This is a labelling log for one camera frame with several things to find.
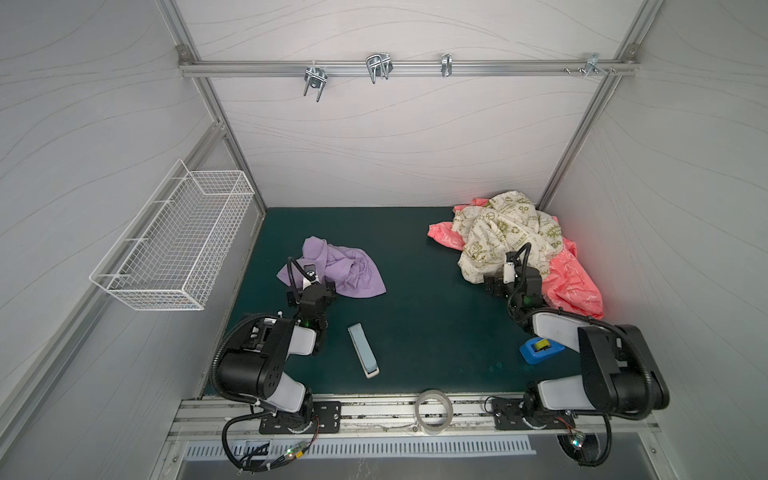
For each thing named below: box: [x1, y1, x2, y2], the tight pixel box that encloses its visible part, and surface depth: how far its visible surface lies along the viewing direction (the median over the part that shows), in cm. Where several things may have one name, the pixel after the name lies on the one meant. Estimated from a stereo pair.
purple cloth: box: [276, 236, 387, 298], surface depth 98 cm
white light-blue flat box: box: [347, 322, 380, 379], surface depth 85 cm
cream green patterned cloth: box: [452, 191, 563, 285], surface depth 100 cm
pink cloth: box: [427, 198, 605, 319], surface depth 95 cm
